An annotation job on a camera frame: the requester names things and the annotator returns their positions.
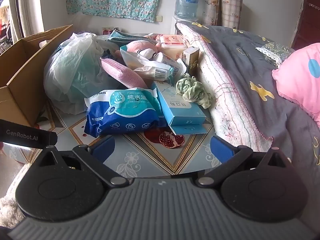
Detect red and white tissue pack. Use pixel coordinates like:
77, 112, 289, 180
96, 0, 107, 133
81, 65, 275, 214
156, 34, 190, 60

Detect blue water jug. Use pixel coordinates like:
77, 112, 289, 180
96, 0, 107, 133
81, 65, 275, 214
174, 0, 199, 20

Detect pink pillow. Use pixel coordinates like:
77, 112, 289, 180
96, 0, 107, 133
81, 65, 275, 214
271, 42, 320, 124

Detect brown door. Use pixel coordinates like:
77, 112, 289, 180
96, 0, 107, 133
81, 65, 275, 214
291, 0, 320, 52

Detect white cotton swab bag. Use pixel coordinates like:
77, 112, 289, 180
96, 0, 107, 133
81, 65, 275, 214
120, 45, 185, 84

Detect blue-grey towel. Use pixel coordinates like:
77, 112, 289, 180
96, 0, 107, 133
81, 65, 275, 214
106, 29, 148, 44

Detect green floral lace cloth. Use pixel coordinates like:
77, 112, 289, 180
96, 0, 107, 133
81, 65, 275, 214
255, 41, 295, 68

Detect white boxed packet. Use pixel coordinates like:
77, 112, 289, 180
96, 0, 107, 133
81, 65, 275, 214
181, 46, 200, 77

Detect white fluffy cloth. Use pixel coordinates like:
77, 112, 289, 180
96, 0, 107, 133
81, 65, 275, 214
0, 165, 28, 222

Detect grey quilt with yellow print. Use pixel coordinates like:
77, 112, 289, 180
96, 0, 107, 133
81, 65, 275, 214
175, 21, 320, 165

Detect pink mesh sponge pad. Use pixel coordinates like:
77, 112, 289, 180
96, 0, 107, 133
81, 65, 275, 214
100, 57, 149, 89

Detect brown cardboard box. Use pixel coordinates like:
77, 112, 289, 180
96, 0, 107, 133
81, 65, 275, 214
0, 24, 73, 128

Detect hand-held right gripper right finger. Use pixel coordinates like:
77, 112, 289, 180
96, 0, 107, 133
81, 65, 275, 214
195, 135, 292, 188

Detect pink plush toy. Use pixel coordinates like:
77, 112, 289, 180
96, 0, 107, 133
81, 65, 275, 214
115, 40, 163, 62

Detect plaid print roll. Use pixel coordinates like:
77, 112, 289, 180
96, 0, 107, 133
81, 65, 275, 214
220, 0, 243, 29

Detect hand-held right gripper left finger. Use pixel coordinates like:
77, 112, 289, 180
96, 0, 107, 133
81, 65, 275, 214
37, 135, 129, 187

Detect fruit print tablecloth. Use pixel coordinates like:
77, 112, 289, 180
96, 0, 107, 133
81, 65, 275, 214
0, 34, 218, 178

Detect white curtain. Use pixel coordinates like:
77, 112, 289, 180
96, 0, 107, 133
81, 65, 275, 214
9, 0, 44, 43

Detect blue wet wipes pack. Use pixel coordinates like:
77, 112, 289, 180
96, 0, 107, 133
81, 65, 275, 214
84, 87, 167, 138

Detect floral print roll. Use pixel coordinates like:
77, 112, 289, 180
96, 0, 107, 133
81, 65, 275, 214
202, 0, 222, 27

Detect light blue face mask box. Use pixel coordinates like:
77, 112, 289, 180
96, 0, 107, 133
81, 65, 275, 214
150, 80, 208, 135

